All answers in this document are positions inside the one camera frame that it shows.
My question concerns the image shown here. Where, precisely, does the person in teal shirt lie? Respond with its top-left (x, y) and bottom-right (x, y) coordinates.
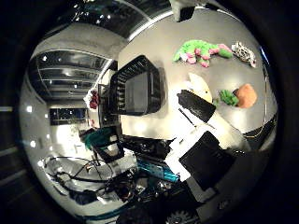
top-left (82, 127), bottom-right (118, 150)

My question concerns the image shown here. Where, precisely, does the black mesh basket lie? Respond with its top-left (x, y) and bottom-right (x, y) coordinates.
top-left (109, 55), bottom-right (163, 117)

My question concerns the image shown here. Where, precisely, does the teal aluminium frame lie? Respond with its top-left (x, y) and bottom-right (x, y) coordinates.
top-left (136, 158), bottom-right (181, 183)

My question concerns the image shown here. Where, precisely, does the black control box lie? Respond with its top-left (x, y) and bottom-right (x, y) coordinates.
top-left (121, 134), bottom-right (176, 160)

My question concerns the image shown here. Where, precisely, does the green and pink plush toy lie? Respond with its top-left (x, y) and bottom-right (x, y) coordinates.
top-left (172, 39), bottom-right (234, 69)

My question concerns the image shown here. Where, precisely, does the orange carrot plush toy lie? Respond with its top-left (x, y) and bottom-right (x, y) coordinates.
top-left (213, 83), bottom-right (259, 110)

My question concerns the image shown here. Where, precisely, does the black cable tangle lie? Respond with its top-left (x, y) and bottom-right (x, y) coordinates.
top-left (46, 155), bottom-right (116, 195)

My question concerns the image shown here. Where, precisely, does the white brown spotted plush toy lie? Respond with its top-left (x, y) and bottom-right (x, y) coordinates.
top-left (231, 40), bottom-right (258, 69)

